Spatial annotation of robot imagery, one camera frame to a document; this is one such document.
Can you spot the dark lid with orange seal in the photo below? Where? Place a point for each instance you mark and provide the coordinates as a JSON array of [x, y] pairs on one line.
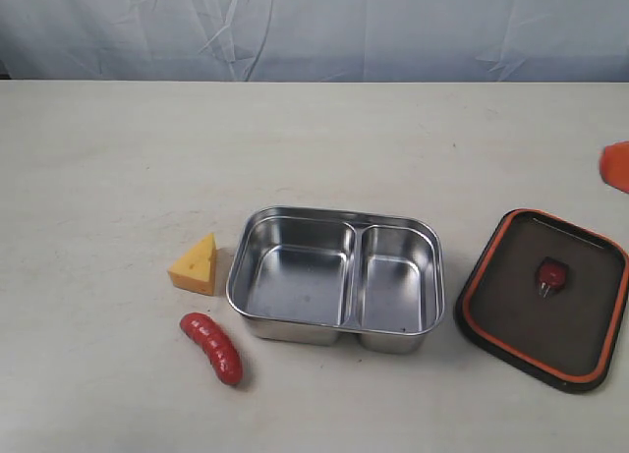
[[547, 297]]

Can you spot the yellow cheese wedge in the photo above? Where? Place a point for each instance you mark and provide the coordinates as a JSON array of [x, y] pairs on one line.
[[195, 270]]

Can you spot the red sausage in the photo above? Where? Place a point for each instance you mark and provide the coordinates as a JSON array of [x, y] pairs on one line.
[[216, 344]]

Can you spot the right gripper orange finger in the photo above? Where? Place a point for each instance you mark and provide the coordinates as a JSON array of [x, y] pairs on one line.
[[614, 166]]

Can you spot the steel two-compartment lunch box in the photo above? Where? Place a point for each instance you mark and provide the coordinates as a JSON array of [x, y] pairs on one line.
[[309, 275]]

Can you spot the blue-grey backdrop cloth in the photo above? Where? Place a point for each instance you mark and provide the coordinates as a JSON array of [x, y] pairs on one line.
[[316, 40]]

